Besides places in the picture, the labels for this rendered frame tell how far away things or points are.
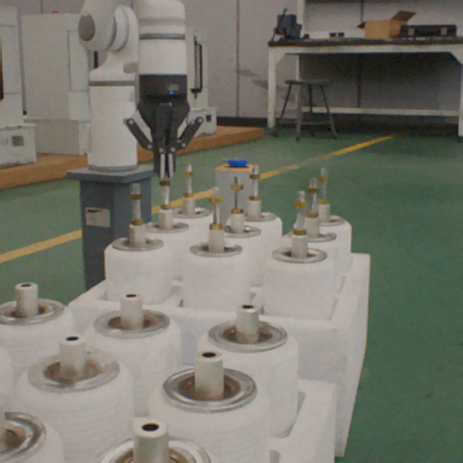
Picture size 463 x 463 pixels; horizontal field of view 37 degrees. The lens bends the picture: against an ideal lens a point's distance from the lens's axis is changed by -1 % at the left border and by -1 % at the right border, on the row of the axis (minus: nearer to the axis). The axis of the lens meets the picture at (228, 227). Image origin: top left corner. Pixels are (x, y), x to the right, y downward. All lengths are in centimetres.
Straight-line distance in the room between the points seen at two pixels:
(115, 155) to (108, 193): 8
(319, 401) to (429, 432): 37
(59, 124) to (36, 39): 45
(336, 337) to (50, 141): 305
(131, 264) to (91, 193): 48
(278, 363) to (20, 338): 25
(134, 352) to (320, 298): 35
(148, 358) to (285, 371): 13
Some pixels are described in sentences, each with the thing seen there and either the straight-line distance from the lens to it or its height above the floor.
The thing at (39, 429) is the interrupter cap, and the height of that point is 25.
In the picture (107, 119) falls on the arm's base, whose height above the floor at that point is 40.
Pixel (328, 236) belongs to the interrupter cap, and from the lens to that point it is 105.
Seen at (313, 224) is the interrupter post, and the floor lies 27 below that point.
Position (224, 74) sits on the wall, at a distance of 686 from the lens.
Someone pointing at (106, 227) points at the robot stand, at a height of 19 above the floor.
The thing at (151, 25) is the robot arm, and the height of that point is 56.
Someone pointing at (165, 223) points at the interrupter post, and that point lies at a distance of 111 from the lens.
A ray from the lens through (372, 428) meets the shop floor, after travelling 105.
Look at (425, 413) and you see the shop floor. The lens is 110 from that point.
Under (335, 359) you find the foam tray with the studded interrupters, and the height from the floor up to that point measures 14.
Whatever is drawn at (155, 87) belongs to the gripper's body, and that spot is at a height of 47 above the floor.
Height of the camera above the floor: 49
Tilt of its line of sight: 12 degrees down
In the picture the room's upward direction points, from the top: straight up
